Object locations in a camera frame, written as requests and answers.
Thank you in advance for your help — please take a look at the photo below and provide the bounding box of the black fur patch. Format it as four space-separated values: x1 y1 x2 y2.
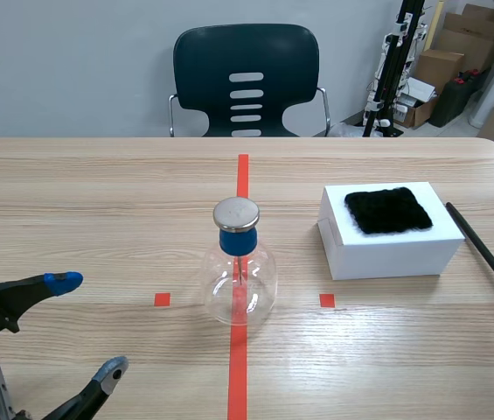
344 186 434 236

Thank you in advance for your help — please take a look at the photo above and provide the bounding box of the long black rod red band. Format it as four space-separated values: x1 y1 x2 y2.
445 201 494 314

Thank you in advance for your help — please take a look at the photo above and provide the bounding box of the dark blue chair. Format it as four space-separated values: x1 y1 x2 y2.
168 24 331 138

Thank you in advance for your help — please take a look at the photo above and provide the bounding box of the clear glass flask metal disc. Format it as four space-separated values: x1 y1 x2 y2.
202 197 278 327

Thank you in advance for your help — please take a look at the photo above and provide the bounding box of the black metal stand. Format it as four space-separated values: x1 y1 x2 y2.
362 0 427 138

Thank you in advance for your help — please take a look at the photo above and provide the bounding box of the large brown cardboard box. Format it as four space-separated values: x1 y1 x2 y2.
429 3 494 74

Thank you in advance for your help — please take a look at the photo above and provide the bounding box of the black canister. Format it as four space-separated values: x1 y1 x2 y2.
428 69 489 129

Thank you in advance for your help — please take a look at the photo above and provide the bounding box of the small brown cardboard box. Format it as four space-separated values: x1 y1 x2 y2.
414 49 466 95

